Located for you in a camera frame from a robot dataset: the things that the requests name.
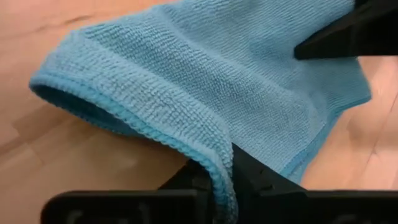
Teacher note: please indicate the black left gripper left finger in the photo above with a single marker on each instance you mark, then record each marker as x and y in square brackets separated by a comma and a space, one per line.
[140, 208]

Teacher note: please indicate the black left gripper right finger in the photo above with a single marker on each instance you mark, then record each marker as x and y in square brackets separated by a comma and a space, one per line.
[295, 208]

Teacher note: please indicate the blue microfiber towel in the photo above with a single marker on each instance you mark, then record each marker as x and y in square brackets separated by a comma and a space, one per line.
[202, 77]

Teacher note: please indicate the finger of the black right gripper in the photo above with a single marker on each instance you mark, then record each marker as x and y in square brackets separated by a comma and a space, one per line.
[357, 34]

